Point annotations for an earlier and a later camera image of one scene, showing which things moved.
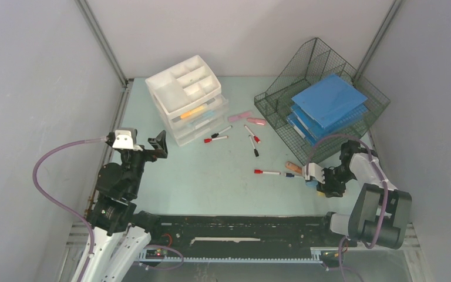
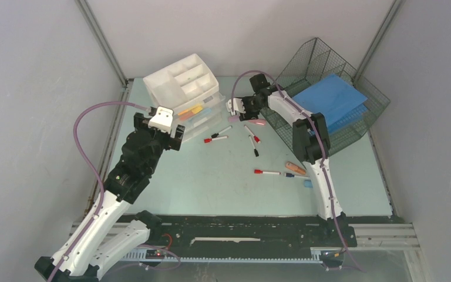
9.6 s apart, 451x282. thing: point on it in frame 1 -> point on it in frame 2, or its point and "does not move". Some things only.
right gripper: [330, 190] -> [248, 115]
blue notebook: [319, 132] does not move
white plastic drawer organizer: [188, 98] does not move
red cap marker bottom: [260, 171] does not move
